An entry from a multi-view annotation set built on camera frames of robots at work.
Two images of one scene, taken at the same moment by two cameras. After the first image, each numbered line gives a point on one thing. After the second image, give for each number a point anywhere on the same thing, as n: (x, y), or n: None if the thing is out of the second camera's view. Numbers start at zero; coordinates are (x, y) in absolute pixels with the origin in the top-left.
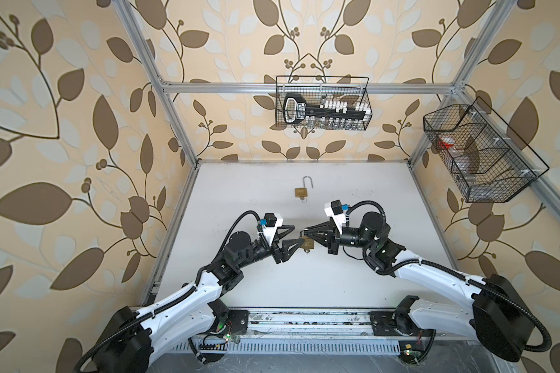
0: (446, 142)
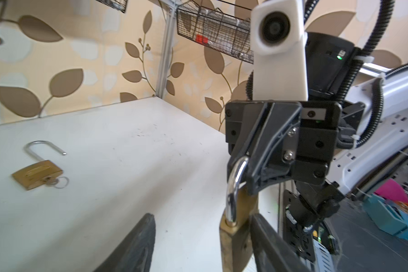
0: (202, 39)
